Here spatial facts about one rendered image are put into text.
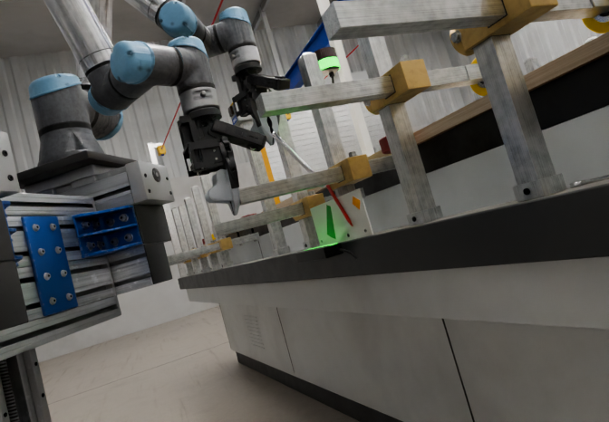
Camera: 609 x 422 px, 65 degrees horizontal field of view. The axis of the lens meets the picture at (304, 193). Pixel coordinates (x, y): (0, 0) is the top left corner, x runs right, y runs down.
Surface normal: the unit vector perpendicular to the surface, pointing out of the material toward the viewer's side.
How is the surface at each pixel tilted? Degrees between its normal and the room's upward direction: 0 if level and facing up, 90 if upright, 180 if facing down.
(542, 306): 90
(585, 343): 90
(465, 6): 90
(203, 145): 90
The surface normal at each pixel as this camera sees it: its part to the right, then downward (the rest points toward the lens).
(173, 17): -0.15, -0.04
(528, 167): -0.88, 0.22
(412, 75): 0.38, -0.19
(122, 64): -0.65, 0.11
